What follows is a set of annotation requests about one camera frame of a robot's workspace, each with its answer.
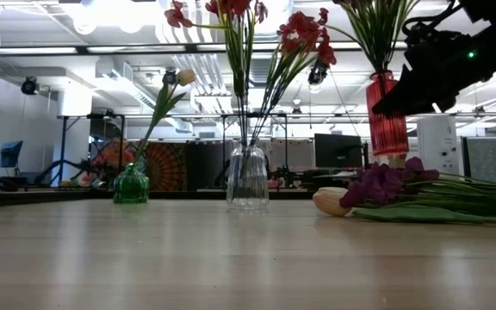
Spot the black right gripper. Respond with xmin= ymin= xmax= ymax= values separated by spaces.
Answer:
xmin=372 ymin=19 xmax=496 ymax=115

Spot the red ribbed glass vase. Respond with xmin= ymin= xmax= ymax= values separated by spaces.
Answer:
xmin=364 ymin=71 xmax=411 ymax=157

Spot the red flower bunch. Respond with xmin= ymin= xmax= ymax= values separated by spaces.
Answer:
xmin=164 ymin=0 xmax=270 ymax=147
xmin=250 ymin=9 xmax=338 ymax=147

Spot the clear ribbed glass vase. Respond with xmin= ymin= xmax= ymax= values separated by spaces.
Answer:
xmin=225 ymin=137 xmax=270 ymax=212

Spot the green glass vase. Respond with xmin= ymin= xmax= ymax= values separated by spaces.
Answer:
xmin=113 ymin=162 xmax=151 ymax=205

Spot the white air purifier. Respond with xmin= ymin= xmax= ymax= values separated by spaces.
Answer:
xmin=416 ymin=115 xmax=460 ymax=176

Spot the black desk monitor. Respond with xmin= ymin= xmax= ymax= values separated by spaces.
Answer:
xmin=313 ymin=133 xmax=363 ymax=170

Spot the grey partition panel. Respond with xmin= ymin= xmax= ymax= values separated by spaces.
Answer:
xmin=461 ymin=136 xmax=496 ymax=173

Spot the black ceiling spotlight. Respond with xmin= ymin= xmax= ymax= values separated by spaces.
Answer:
xmin=161 ymin=68 xmax=179 ymax=86
xmin=20 ymin=76 xmax=40 ymax=96
xmin=307 ymin=64 xmax=329 ymax=86

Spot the black partition panel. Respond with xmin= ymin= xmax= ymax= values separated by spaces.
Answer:
xmin=187 ymin=139 xmax=227 ymax=190

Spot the orange mandala tapestry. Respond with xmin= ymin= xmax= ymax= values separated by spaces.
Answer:
xmin=144 ymin=141 xmax=189 ymax=193

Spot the person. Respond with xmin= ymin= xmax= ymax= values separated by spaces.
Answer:
xmin=99 ymin=136 xmax=137 ymax=173

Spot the blue lit monitor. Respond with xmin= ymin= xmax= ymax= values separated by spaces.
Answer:
xmin=0 ymin=139 xmax=24 ymax=170

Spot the silver ceiling duct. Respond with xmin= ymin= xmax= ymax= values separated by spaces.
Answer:
xmin=232 ymin=0 xmax=295 ymax=90

